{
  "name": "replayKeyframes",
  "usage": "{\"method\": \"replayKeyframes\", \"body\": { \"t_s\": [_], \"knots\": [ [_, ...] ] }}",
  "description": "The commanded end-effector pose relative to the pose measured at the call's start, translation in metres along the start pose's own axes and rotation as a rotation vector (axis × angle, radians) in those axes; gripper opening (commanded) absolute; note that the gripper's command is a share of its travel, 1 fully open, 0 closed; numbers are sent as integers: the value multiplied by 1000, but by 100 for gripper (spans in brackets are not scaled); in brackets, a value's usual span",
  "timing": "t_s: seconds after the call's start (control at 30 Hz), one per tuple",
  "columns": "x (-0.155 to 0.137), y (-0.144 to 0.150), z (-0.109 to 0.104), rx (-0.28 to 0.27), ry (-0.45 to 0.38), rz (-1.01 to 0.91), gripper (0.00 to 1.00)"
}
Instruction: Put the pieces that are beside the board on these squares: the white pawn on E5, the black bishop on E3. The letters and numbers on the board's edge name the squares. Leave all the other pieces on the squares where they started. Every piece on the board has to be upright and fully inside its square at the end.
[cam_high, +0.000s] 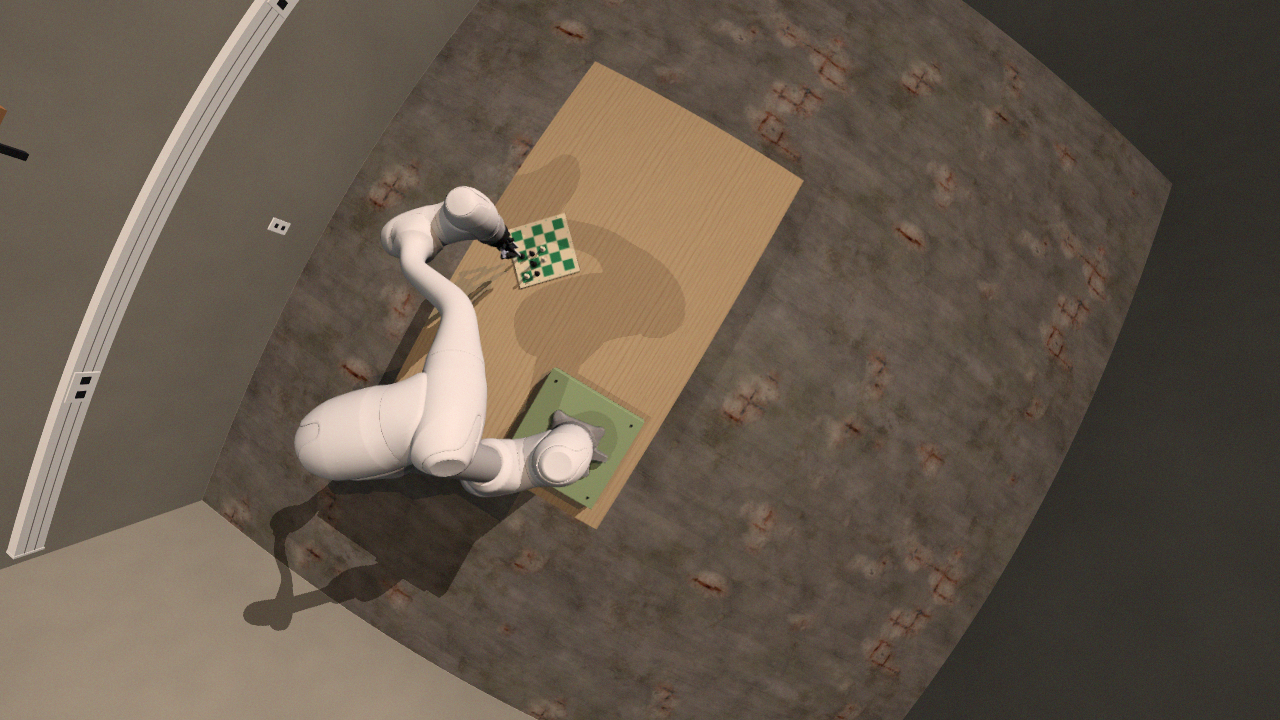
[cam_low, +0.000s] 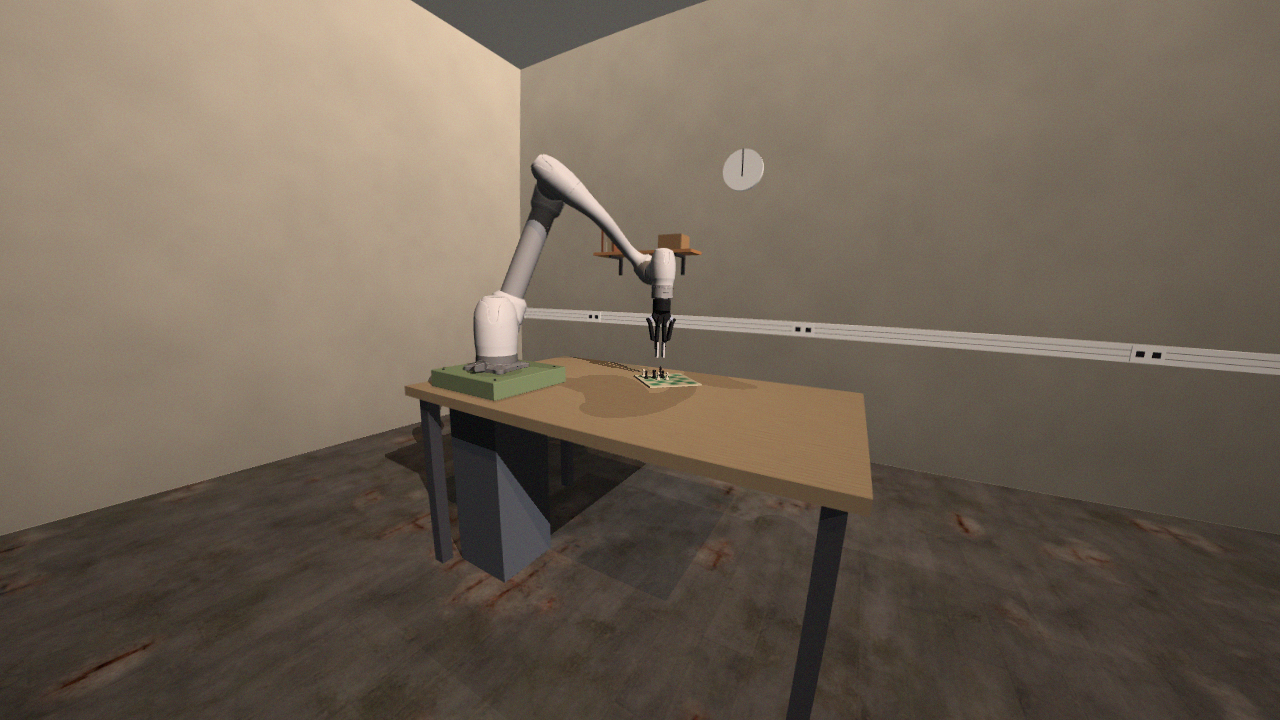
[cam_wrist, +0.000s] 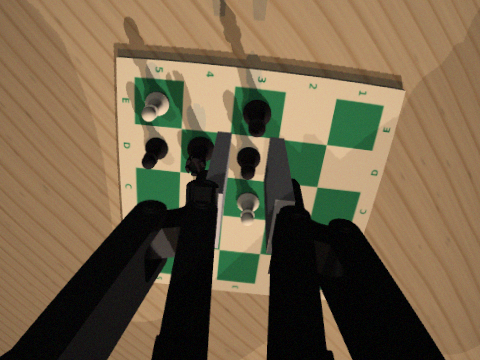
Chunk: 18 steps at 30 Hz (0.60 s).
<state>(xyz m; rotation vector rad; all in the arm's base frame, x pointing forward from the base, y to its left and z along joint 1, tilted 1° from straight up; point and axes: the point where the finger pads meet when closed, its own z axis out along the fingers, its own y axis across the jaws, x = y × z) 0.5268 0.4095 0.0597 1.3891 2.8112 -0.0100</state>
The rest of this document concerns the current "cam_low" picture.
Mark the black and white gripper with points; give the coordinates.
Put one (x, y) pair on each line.
(660, 318)

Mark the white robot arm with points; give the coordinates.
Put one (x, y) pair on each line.
(496, 320)

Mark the green and cream chessboard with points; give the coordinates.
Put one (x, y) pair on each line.
(675, 380)

